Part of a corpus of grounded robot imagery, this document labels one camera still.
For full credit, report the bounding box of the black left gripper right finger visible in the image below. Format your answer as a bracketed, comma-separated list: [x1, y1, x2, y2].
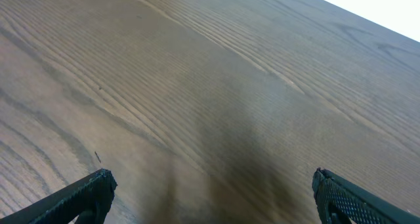
[312, 168, 419, 224]

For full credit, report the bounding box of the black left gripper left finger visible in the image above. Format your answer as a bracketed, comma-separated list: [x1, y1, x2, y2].
[1, 169, 117, 224]

